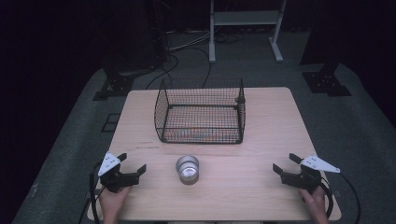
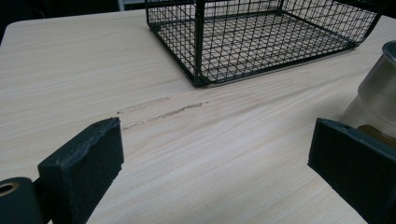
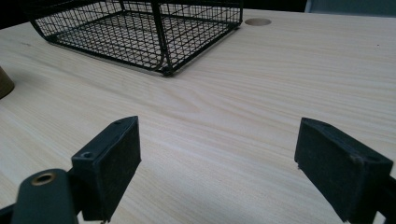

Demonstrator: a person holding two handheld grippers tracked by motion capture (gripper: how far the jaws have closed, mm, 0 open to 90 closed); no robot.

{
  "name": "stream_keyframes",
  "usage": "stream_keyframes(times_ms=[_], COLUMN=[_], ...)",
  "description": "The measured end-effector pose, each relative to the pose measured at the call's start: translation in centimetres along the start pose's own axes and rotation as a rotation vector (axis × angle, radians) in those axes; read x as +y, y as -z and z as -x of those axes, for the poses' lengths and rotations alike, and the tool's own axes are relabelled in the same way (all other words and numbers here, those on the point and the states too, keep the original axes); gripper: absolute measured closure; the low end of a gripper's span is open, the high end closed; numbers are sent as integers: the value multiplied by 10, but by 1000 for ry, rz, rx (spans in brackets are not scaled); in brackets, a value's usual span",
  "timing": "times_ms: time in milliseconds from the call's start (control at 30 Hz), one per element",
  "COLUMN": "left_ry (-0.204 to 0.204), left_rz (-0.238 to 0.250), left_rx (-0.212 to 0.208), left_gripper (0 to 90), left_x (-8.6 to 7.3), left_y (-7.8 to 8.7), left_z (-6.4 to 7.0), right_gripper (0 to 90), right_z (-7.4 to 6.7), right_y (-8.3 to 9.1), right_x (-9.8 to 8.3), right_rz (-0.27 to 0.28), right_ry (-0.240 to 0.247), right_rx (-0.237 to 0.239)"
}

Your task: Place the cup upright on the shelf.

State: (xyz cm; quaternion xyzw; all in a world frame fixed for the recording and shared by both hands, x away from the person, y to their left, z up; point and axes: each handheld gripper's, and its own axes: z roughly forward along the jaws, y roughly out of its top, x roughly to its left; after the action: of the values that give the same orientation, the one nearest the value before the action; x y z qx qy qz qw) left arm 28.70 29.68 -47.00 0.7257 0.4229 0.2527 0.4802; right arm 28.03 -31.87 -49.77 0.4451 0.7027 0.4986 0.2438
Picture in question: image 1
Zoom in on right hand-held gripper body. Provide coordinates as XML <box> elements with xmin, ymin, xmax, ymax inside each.
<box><xmin>280</xmin><ymin>154</ymin><xmax>342</xmax><ymax>193</ymax></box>

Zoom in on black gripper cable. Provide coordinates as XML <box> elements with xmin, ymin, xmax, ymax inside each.
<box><xmin>89</xmin><ymin>161</ymin><xmax>106</xmax><ymax>224</ymax></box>
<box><xmin>319</xmin><ymin>172</ymin><xmax>362</xmax><ymax>224</ymax></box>

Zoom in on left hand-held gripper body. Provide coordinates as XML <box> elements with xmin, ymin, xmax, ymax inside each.
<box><xmin>97</xmin><ymin>151</ymin><xmax>140</xmax><ymax>194</ymax></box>

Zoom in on person's right hand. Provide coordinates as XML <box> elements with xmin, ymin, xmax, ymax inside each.
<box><xmin>298</xmin><ymin>185</ymin><xmax>327</xmax><ymax>218</ymax></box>

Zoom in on black floor cable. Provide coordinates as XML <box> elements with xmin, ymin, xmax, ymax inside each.
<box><xmin>145</xmin><ymin>52</ymin><xmax>180</xmax><ymax>91</ymax></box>
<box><xmin>174</xmin><ymin>46</ymin><xmax>213</xmax><ymax>89</ymax></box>

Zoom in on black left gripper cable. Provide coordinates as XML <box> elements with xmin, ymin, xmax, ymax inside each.
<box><xmin>89</xmin><ymin>161</ymin><xmax>106</xmax><ymax>224</ymax></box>

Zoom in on small metal cup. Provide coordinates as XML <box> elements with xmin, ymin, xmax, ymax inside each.
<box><xmin>175</xmin><ymin>155</ymin><xmax>200</xmax><ymax>186</ymax></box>

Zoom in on grey floor cable bundle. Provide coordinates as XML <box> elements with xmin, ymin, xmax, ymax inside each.
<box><xmin>167</xmin><ymin>30</ymin><xmax>213</xmax><ymax>52</ymax></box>

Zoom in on person's left hand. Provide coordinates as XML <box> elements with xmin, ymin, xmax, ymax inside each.
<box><xmin>98</xmin><ymin>186</ymin><xmax>133</xmax><ymax>218</ymax></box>

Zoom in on white metal desk frame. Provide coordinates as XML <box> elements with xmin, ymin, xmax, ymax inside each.
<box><xmin>208</xmin><ymin>0</ymin><xmax>288</xmax><ymax>64</ymax></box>

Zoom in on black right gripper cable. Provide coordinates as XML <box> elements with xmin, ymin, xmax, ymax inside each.
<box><xmin>319</xmin><ymin>172</ymin><xmax>362</xmax><ymax>224</ymax></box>

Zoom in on tangled black floor cables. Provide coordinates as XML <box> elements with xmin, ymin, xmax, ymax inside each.
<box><xmin>214</xmin><ymin>32</ymin><xmax>246</xmax><ymax>45</ymax></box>

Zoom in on black wire mesh basket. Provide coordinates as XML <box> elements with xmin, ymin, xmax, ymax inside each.
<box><xmin>153</xmin><ymin>77</ymin><xmax>247</xmax><ymax>145</ymax></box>

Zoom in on black stand with base plate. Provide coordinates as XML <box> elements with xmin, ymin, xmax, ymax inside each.
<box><xmin>92</xmin><ymin>49</ymin><xmax>135</xmax><ymax>102</ymax></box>
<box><xmin>300</xmin><ymin>46</ymin><xmax>353</xmax><ymax>98</ymax></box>

